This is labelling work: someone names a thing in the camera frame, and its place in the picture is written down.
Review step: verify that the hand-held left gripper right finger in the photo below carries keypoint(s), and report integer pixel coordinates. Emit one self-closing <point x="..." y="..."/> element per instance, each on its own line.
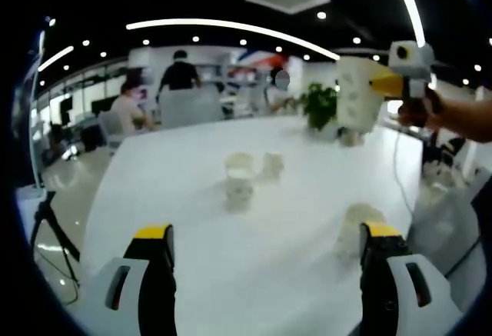
<point x="399" y="297"/>

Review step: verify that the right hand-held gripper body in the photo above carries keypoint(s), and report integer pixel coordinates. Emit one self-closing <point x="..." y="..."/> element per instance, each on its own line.
<point x="417" y="59"/>

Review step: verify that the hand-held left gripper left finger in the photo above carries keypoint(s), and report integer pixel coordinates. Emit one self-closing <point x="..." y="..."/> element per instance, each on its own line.
<point x="127" y="297"/>

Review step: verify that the nested paper cup stack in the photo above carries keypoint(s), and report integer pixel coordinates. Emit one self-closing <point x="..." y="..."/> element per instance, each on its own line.
<point x="351" y="232"/>

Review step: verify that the person's right hand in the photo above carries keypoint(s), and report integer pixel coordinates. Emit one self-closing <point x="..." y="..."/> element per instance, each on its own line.
<point x="423" y="113"/>

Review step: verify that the straight ceiling light strip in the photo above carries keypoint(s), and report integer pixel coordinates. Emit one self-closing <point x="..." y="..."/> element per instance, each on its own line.
<point x="409" y="1"/>

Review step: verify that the small pale container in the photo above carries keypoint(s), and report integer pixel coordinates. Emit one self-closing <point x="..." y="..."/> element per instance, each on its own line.
<point x="351" y="138"/>

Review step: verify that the potted green plant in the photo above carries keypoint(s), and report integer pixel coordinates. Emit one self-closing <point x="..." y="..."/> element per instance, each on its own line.
<point x="319" y="105"/>

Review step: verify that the grey mesh office chair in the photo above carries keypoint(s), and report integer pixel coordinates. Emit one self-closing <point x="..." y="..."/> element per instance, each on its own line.
<point x="442" y="228"/>

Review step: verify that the white table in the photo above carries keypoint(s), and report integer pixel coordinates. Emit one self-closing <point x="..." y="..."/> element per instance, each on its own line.
<point x="230" y="267"/>

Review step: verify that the black tripod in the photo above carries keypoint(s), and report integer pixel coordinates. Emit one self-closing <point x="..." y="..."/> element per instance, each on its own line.
<point x="48" y="213"/>

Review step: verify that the long curved ceiling light strip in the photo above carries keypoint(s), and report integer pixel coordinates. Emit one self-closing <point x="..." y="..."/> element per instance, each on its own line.
<point x="230" y="25"/>

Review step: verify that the short ceiling light strip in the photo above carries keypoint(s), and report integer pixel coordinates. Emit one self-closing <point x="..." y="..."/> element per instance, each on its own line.
<point x="55" y="58"/>

